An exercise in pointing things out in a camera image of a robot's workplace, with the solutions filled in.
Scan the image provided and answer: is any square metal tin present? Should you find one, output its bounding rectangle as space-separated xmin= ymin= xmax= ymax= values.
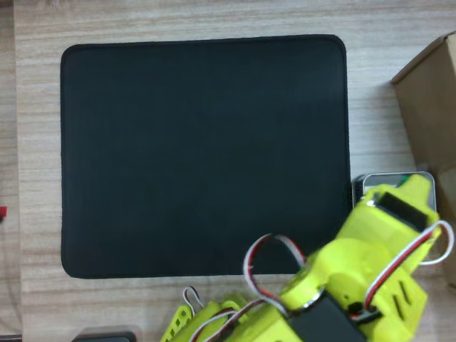
xmin=351 ymin=171 xmax=438 ymax=214

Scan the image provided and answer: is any brown cardboard box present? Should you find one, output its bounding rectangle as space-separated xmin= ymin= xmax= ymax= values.
xmin=390 ymin=31 xmax=456 ymax=288

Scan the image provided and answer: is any black rectangular mouse mat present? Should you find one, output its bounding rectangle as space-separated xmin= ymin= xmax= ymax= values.
xmin=59 ymin=33 xmax=355 ymax=280

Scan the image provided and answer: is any black plastic case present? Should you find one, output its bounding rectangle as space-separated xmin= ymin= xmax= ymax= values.
xmin=70 ymin=325 xmax=143 ymax=342

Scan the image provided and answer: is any white red black gripper cable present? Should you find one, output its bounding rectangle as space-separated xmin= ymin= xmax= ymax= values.
xmin=362 ymin=219 xmax=456 ymax=314

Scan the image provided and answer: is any white red black arm cable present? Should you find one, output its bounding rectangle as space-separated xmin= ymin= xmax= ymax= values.
xmin=243 ymin=233 xmax=308 ymax=314
xmin=182 ymin=286 xmax=266 ymax=342

